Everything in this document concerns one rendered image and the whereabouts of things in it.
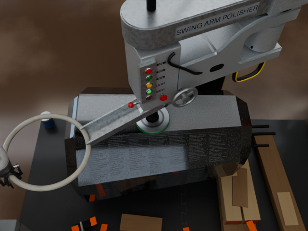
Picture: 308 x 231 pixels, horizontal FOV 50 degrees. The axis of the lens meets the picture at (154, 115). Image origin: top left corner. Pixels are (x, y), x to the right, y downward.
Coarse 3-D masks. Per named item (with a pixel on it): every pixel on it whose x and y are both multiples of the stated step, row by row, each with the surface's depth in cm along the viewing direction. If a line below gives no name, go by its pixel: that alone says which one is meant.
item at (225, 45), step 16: (256, 16) 156; (272, 16) 157; (288, 16) 162; (208, 32) 166; (224, 32) 161; (240, 32) 157; (192, 48) 164; (208, 48) 163; (224, 48) 161; (240, 48) 167; (192, 64) 161; (208, 64) 166; (224, 64) 173; (240, 64) 179; (256, 64) 186; (192, 80) 172; (208, 80) 179
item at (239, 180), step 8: (240, 168) 254; (224, 176) 250; (232, 176) 250; (240, 176) 250; (232, 184) 247; (240, 184) 247; (232, 192) 244; (240, 192) 244; (232, 200) 241; (240, 200) 240
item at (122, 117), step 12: (192, 96) 187; (120, 108) 193; (132, 108) 195; (156, 108) 188; (96, 120) 193; (108, 120) 196; (120, 120) 194; (132, 120) 187; (96, 132) 194; (108, 132) 187
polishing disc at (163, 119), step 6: (162, 108) 210; (162, 114) 208; (168, 114) 208; (144, 120) 205; (162, 120) 205; (168, 120) 205; (138, 126) 203; (144, 126) 203; (150, 126) 203; (156, 126) 203; (162, 126) 203; (150, 132) 201
